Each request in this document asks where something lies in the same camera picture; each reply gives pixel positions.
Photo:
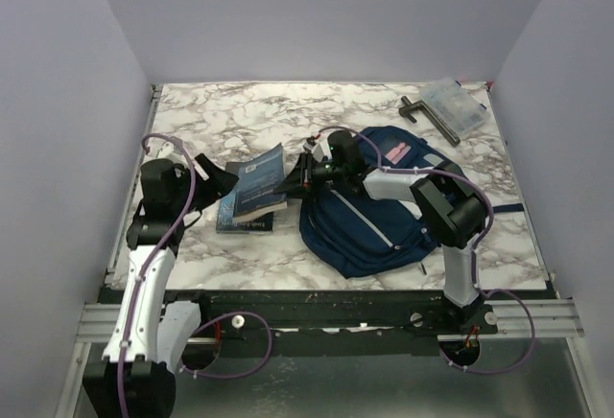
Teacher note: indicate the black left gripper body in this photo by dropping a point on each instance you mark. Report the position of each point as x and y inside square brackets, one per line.
[207, 190]

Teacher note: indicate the aluminium extrusion rail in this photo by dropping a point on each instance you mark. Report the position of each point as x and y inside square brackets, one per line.
[97, 323]

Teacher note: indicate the navy blue student backpack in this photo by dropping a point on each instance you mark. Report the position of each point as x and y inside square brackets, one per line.
[384, 216]

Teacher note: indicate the clear plastic organizer box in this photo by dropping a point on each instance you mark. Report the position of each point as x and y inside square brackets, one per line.
[454, 106]

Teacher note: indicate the Nineteen Eighty-Four blue book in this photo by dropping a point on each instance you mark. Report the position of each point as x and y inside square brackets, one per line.
[255, 191]

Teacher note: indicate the pink ruler in pocket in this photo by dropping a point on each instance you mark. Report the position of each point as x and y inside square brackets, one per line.
[395, 154]

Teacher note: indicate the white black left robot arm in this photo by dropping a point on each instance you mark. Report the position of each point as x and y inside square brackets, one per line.
[136, 376]

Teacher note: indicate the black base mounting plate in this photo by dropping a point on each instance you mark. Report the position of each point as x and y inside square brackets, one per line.
[333, 323]

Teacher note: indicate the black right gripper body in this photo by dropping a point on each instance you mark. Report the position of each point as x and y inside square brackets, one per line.
[314, 174]

